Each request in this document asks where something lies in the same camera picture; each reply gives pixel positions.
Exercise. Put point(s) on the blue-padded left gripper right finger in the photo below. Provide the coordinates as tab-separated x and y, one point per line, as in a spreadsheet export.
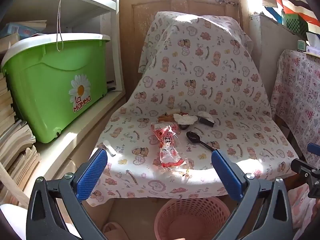
274	220

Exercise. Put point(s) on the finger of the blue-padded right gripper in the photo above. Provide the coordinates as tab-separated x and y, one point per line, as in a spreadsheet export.
308	174
314	149

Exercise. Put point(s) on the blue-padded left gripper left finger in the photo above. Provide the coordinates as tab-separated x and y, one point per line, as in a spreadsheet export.
44	218

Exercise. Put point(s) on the black plastic spoon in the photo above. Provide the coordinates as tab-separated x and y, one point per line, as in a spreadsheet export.
195	139

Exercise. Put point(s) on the black rectangular small box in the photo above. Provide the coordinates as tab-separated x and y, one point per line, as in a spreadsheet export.
205	118

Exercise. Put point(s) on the red white snack wrapper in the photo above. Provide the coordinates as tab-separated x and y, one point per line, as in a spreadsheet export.
170	151

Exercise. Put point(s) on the white tissue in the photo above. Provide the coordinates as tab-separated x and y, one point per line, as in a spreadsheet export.
185	119

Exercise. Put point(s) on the wooden clothespin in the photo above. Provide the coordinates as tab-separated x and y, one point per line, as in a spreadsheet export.
166	118

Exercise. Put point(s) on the cream thread spool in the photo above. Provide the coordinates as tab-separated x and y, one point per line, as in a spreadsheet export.
173	111

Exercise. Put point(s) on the pink plastic waste basket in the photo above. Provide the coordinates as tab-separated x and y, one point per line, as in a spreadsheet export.
195	218

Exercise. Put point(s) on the pink slipper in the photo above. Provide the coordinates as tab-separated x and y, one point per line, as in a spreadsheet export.
114	231

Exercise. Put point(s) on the bear-print chair cover cloth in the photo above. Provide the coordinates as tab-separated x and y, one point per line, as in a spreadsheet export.
194	63

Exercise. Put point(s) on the green plastic storage box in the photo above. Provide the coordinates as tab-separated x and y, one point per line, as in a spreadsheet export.
54	79

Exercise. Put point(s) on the green mesh basket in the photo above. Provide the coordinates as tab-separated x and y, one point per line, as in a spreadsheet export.
296	24

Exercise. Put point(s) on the white shelf unit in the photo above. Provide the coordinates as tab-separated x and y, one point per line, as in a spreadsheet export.
73	14

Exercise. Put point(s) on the wooden door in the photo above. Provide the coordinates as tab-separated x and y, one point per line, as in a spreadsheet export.
136	16

